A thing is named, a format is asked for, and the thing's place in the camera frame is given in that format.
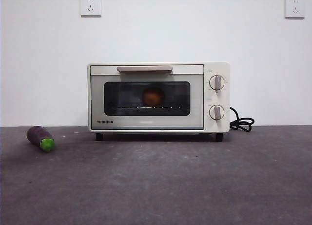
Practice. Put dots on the beige oven knob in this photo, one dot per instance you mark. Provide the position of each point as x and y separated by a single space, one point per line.
217 83
216 112

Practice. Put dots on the brown potato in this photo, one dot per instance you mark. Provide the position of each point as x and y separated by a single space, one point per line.
153 96

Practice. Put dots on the white Toshiba toaster oven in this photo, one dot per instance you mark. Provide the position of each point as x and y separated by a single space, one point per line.
217 98

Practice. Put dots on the purple eggplant with green cap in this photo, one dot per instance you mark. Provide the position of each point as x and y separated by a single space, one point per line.
36 136

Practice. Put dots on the white wall socket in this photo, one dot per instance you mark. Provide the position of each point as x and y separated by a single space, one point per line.
294 8
91 6

